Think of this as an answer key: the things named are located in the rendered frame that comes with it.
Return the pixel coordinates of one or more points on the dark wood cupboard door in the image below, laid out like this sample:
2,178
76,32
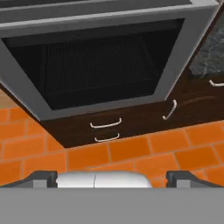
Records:
195,110

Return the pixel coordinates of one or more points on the white rounded object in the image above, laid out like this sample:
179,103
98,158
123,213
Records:
105,180

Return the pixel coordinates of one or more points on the grey steel oven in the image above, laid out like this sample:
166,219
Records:
26,87

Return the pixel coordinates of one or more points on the dark wood drawer front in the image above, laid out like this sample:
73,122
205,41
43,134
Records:
201,83
137,118
78,138

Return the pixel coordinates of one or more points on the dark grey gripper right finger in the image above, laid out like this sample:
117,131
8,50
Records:
175,176

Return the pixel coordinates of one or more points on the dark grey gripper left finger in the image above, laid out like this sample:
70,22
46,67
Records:
43,177

